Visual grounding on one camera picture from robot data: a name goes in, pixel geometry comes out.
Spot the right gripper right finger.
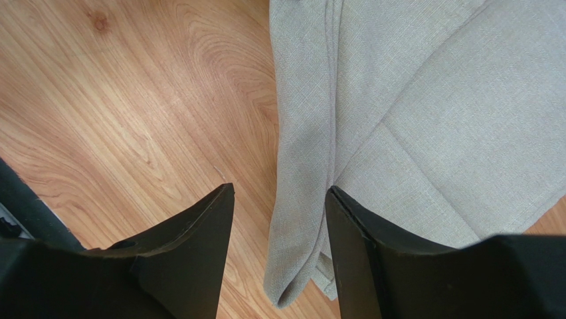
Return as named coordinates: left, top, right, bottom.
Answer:
left=325, top=186, right=565, bottom=318

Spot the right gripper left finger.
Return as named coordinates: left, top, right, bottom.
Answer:
left=1, top=183, right=235, bottom=318

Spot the beige linen napkin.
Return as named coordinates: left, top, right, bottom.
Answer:
left=264, top=1, right=565, bottom=308

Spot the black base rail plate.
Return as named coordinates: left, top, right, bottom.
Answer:
left=1, top=160, right=85, bottom=252

